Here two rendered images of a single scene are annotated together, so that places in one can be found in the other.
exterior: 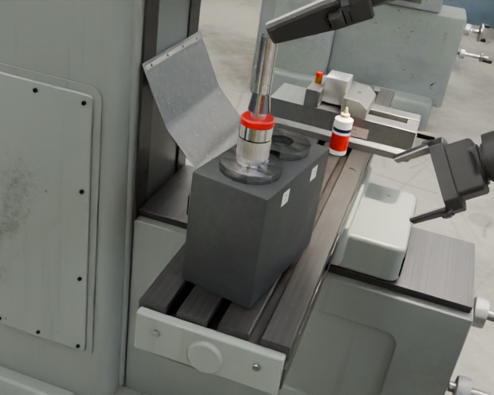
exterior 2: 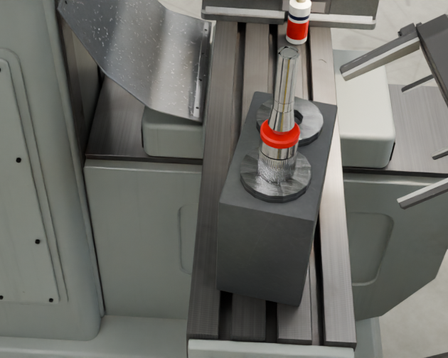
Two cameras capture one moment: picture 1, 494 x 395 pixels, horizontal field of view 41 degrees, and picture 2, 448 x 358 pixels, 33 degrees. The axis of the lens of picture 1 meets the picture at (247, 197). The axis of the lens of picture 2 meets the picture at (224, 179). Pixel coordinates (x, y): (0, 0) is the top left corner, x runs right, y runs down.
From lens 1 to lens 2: 0.40 m
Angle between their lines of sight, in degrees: 20
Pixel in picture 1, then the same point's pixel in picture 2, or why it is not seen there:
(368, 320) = (363, 208)
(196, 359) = not seen: outside the picture
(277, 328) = (336, 322)
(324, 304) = not seen: hidden behind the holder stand
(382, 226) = (363, 111)
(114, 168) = (52, 127)
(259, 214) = (305, 233)
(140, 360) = (119, 290)
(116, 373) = (97, 309)
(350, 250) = not seen: hidden behind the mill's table
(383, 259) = (373, 150)
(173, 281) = (209, 296)
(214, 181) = (247, 209)
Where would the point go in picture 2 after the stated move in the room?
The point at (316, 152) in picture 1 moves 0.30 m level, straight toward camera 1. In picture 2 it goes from (327, 118) to (379, 303)
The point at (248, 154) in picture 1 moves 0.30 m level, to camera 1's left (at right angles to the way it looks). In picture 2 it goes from (278, 171) to (24, 203)
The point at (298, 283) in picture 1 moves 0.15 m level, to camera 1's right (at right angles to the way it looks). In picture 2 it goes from (331, 253) to (427, 239)
